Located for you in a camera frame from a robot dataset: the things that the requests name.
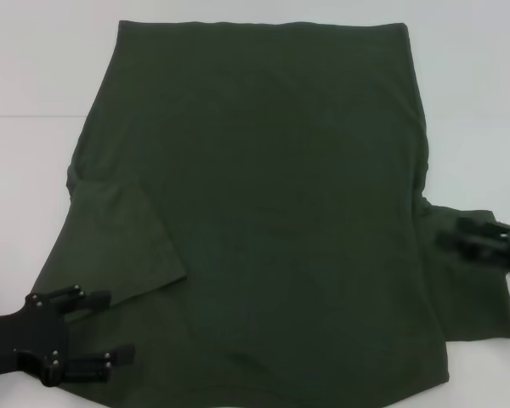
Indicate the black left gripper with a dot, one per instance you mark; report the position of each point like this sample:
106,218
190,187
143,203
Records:
25,331

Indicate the dark green printed t-shirt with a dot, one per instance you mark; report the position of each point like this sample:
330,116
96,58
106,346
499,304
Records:
259,170

